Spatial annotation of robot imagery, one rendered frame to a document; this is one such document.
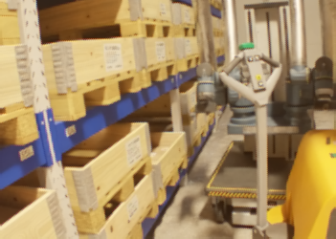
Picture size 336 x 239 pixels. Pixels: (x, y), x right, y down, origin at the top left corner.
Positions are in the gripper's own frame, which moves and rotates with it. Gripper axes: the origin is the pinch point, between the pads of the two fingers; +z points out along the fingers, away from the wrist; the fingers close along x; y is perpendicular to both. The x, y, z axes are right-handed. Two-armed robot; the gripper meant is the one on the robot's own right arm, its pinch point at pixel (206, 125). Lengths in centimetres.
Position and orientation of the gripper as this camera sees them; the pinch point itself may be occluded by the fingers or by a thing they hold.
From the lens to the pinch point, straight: 189.6
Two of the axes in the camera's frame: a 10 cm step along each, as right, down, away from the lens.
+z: -0.2, 9.8, -2.1
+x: -9.2, 0.6, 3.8
